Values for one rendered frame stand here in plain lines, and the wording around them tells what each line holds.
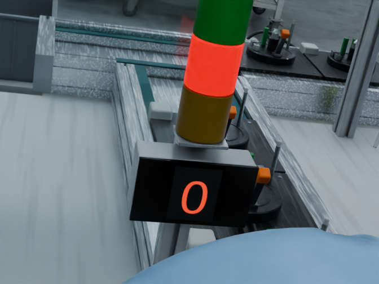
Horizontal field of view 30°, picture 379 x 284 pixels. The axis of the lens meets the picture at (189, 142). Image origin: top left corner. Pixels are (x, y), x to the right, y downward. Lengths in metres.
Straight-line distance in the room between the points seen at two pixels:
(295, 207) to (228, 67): 0.61
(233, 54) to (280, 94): 1.24
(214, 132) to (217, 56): 0.08
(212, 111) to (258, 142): 0.78
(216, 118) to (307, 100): 1.26
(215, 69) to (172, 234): 0.21
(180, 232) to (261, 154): 0.64
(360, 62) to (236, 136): 0.52
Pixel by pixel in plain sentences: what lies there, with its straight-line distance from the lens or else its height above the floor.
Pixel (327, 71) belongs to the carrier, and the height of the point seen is 0.97.
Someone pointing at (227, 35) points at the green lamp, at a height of 1.37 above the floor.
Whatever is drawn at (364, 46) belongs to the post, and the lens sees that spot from 1.81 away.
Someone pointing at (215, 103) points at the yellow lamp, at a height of 1.30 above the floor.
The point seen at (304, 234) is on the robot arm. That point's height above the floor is 1.47.
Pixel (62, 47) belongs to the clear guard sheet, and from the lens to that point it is 0.69.
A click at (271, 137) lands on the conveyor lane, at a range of 1.51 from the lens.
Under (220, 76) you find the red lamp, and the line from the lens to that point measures 0.66.
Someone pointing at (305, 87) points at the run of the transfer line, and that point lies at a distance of 1.91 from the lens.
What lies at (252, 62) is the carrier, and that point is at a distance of 1.94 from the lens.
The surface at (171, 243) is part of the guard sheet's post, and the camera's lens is 0.80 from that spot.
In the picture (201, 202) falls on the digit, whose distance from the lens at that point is 0.71.
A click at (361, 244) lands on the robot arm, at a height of 1.47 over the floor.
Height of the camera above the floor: 1.54
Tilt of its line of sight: 24 degrees down
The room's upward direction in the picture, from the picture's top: 11 degrees clockwise
